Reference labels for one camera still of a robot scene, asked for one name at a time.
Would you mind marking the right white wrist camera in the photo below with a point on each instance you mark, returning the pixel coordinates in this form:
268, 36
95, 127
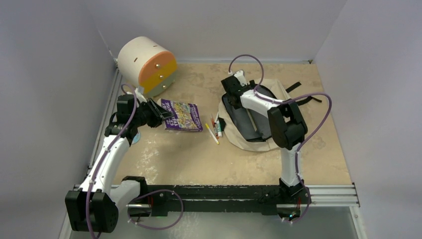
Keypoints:
240, 76

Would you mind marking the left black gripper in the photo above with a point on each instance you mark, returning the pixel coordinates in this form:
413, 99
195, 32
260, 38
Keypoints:
158, 113

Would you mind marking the red orange pen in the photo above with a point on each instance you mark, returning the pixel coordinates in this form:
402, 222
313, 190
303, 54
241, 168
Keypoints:
214, 128

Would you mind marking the round white drawer cabinet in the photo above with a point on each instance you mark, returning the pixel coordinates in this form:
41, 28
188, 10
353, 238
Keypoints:
147, 66

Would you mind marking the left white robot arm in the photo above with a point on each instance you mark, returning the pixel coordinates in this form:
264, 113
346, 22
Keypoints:
95, 205

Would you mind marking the beige canvas backpack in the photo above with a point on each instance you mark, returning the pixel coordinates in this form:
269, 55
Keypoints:
247, 129

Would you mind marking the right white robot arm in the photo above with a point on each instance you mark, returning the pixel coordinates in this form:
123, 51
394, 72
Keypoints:
287, 127

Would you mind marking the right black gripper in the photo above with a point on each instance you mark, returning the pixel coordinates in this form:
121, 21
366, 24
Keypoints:
252, 83

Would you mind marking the yellow marker pen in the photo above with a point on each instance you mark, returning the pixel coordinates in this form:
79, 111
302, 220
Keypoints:
212, 134

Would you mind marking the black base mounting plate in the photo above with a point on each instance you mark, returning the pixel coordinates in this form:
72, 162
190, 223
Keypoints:
268, 200

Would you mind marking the green white glue stick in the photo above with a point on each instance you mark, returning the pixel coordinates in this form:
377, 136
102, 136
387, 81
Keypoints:
219, 130

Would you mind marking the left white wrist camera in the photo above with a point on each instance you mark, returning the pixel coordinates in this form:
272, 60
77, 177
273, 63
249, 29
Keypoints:
139, 93

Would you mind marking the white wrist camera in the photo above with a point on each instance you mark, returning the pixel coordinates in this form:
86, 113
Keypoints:
240, 76
139, 93

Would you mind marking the purple paperback book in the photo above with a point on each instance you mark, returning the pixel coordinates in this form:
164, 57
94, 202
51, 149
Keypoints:
185, 116

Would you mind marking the light blue packaged item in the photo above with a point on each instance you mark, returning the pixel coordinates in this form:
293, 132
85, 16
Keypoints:
136, 138

